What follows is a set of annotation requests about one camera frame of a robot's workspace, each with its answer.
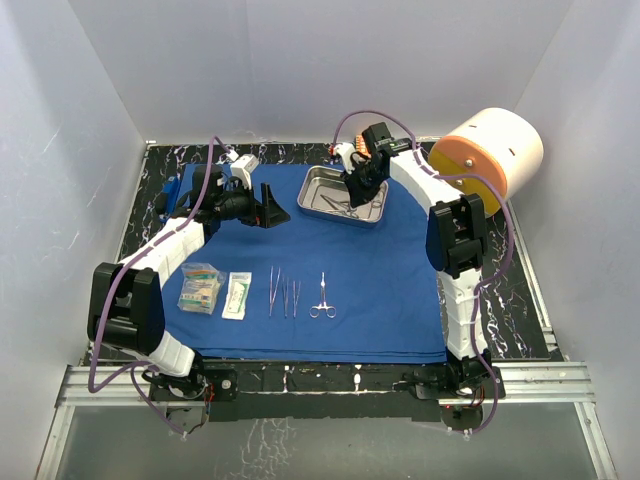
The blue surgical drape cloth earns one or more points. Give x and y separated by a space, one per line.
379 279

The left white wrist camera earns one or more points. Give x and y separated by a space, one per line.
242 168

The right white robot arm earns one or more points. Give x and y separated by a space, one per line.
456 238

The white cylindrical drawer container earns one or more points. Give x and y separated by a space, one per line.
496 144

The green packaged surgical supplies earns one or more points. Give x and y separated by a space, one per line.
212 300

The steel forceps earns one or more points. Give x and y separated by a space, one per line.
296 295
285 296
273 287

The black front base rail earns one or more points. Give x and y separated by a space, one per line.
232 391

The white suture packet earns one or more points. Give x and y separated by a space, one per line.
237 294

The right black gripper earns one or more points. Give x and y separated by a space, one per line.
358 194

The steel surgical scissors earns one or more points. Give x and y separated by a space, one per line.
340 207

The glove packet teal orange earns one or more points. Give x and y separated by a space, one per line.
199 289

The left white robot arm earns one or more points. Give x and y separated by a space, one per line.
126 306

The steel hemostat clamp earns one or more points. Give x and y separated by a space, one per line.
322 307

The small blue plastic tool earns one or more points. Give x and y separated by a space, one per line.
165 202

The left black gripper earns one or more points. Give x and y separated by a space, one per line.
265 214

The small orange circuit board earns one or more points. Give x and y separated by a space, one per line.
360 146

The metal instrument tray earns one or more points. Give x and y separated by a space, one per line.
324 180

